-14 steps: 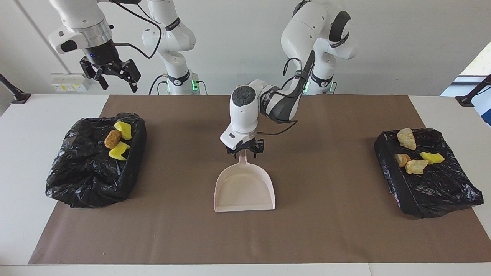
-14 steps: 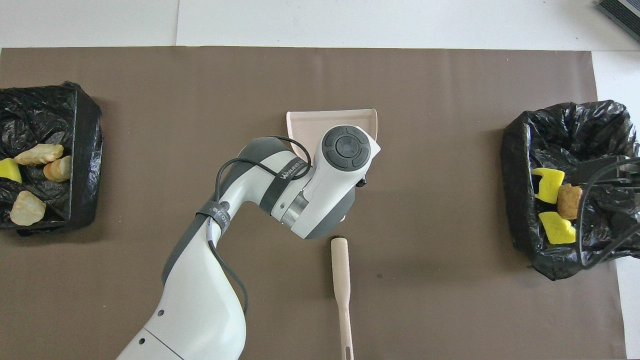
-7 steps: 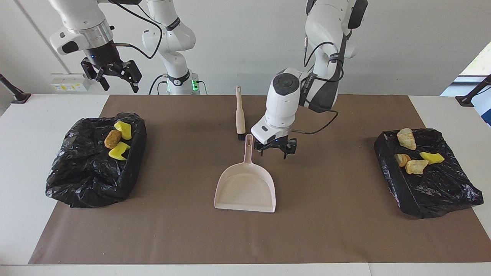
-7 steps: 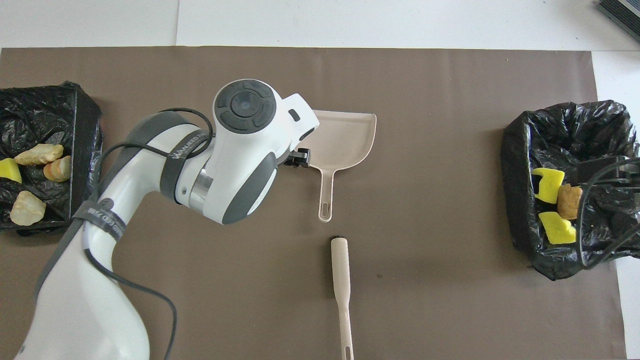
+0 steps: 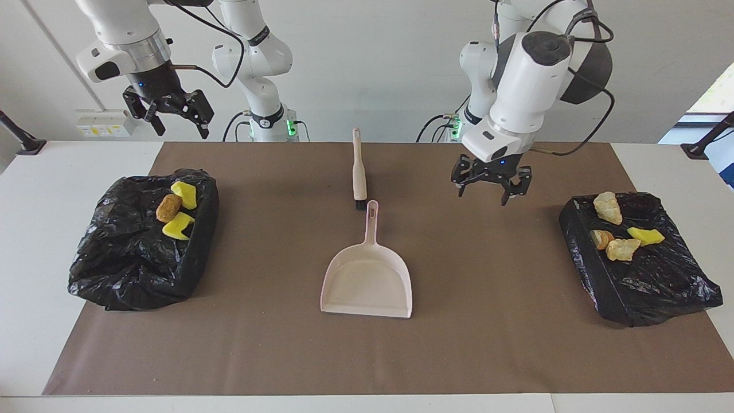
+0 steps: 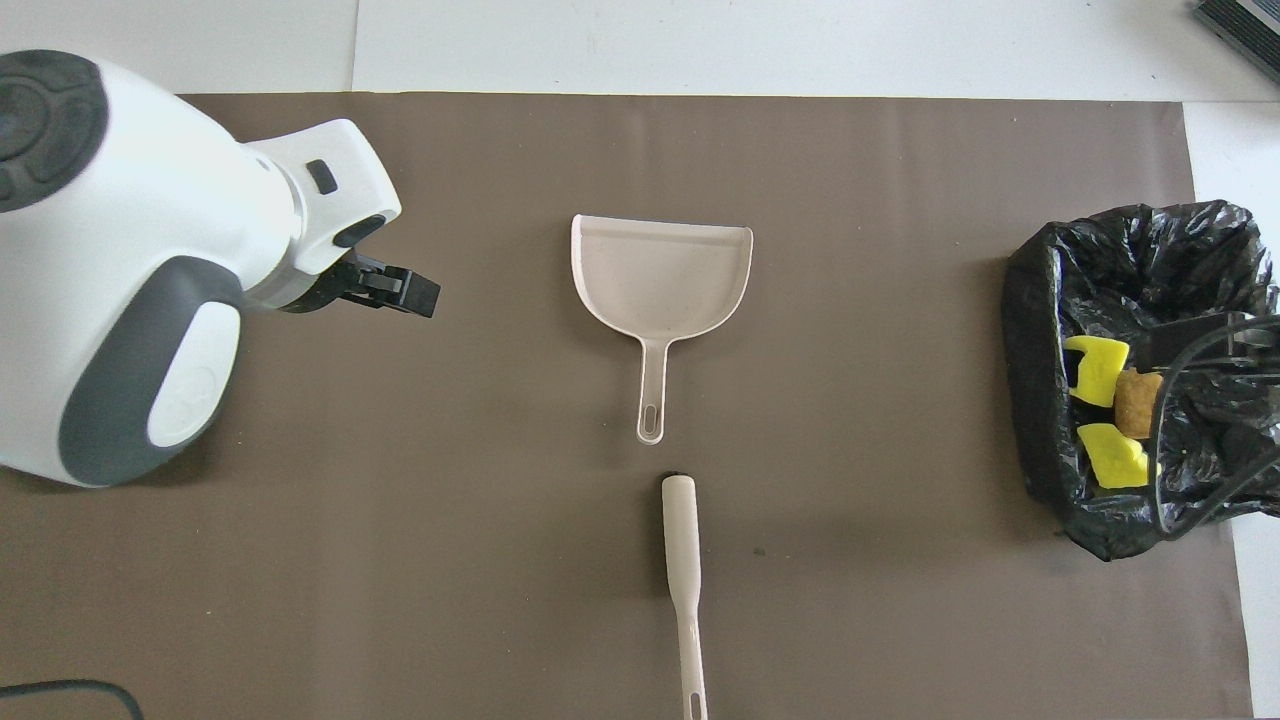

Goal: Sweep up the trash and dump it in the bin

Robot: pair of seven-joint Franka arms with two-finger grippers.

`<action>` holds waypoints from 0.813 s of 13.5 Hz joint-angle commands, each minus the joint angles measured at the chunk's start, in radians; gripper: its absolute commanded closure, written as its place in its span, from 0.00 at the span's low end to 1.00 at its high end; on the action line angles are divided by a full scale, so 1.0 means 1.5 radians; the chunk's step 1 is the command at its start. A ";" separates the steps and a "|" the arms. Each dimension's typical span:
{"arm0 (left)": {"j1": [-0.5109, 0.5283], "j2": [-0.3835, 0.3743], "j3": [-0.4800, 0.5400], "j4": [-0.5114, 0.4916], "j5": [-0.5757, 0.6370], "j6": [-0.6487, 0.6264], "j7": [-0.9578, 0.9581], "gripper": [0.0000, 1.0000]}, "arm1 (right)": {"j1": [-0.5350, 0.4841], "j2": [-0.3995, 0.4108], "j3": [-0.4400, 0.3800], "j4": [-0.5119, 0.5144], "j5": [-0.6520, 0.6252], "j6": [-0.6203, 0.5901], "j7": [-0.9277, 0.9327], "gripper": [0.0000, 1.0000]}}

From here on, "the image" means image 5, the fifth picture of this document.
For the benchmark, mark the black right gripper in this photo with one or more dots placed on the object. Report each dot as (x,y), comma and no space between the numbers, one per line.
(156,86)

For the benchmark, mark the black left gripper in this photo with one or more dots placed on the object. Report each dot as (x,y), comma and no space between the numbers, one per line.
(494,166)

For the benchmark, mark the chunky yellow sponge piece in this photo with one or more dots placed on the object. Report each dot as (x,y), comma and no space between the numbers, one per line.
(186,196)

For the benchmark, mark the brown cork-like cylinder piece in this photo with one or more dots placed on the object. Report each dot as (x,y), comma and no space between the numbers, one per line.
(168,208)

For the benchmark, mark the notched yellow sponge piece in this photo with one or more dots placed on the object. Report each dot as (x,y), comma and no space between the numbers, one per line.
(176,226)

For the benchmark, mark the striped croissant bread piece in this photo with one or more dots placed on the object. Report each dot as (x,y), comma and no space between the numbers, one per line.
(608,207)
(622,249)
(601,238)

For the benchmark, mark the beige hand brush black bristles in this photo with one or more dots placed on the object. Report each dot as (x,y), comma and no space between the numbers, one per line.
(359,172)

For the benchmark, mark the beige plastic dustpan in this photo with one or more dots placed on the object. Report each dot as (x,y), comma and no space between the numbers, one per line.
(367,284)

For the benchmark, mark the small yellow sponge wedge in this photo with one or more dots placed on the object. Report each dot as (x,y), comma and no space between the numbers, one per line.
(647,235)

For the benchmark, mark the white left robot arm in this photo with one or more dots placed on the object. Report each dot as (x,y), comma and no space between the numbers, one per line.
(527,86)

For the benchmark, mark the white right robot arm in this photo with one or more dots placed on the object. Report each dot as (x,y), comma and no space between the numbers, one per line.
(132,40)

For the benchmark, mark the crumpled black bag-lined bin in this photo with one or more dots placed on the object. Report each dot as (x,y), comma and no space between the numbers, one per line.
(126,264)

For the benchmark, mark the taut black bag-lined bin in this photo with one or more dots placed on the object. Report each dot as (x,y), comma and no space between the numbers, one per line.
(642,287)

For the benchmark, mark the brown paper table mat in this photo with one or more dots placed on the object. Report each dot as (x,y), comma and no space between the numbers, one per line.
(367,355)

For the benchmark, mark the bright window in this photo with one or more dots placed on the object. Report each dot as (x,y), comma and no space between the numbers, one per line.
(717,97)

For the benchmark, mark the white wall socket box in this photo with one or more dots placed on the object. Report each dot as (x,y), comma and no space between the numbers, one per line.
(106,123)

